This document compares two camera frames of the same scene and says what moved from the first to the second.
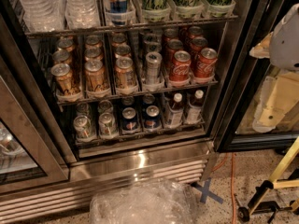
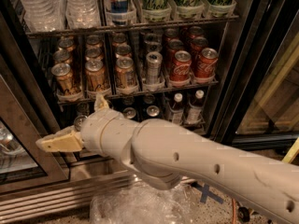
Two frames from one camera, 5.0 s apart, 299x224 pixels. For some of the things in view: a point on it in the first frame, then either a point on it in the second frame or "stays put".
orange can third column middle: x=123 y=50 stays put
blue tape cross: x=206 y=192 stays put
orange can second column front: x=95 y=77 stays put
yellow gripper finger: x=263 y=49 → x=100 y=103
